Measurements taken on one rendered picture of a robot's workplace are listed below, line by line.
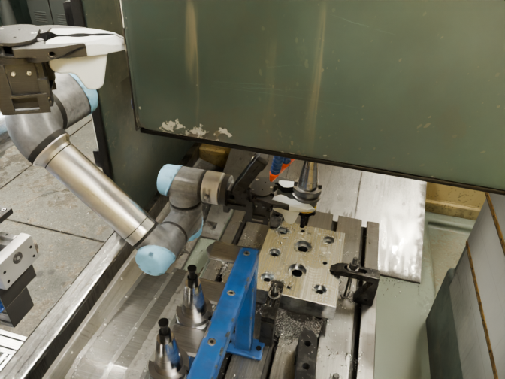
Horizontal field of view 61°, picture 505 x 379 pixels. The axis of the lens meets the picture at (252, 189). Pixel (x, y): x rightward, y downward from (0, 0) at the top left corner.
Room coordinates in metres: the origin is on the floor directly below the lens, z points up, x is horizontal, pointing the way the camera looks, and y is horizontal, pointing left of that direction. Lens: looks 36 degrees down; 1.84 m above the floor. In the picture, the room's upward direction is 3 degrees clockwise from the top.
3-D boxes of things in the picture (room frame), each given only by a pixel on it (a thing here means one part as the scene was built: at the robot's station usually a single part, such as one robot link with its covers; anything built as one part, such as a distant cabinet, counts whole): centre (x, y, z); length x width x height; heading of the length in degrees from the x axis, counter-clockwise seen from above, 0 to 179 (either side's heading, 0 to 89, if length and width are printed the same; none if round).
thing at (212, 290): (0.54, 0.08, 1.21); 0.07 x 0.05 x 0.01; 77
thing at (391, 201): (1.40, -0.26, 0.75); 0.89 x 0.67 x 0.26; 77
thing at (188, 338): (0.43, 0.10, 1.21); 0.07 x 0.05 x 0.01; 77
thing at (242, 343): (0.64, 0.00, 1.05); 0.10 x 0.05 x 0.30; 77
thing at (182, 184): (0.82, 0.16, 1.26); 0.11 x 0.08 x 0.09; 77
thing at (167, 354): (0.38, 0.12, 1.26); 0.04 x 0.04 x 0.07
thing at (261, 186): (0.78, 0.01, 1.26); 0.12 x 0.08 x 0.09; 77
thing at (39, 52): (0.46, 0.24, 1.68); 0.09 x 0.05 x 0.02; 107
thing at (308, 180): (0.75, -0.12, 1.35); 0.04 x 0.04 x 0.07
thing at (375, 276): (0.82, -0.29, 0.97); 0.13 x 0.03 x 0.15; 77
